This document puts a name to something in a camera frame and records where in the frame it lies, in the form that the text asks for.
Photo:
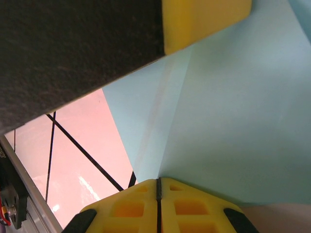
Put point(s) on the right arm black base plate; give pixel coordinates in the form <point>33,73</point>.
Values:
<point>9,184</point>

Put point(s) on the long aluminium base rail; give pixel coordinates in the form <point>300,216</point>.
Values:
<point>36,206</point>

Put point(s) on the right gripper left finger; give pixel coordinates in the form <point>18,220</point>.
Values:
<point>126,208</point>

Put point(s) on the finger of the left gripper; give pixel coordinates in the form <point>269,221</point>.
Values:
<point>73,48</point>

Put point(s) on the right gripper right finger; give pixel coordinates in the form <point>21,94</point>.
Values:
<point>189,208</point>

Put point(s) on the light blue paper sheet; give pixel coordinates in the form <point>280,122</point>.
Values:
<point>218,109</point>

